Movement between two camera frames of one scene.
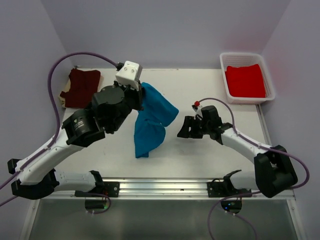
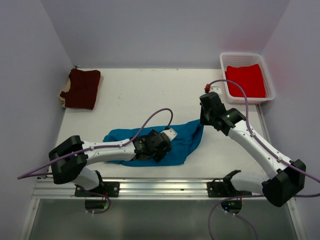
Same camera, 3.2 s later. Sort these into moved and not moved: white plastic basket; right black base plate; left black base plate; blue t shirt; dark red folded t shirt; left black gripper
Moved: blue t shirt; left black gripper
Not moved: right black base plate; left black base plate; dark red folded t shirt; white plastic basket
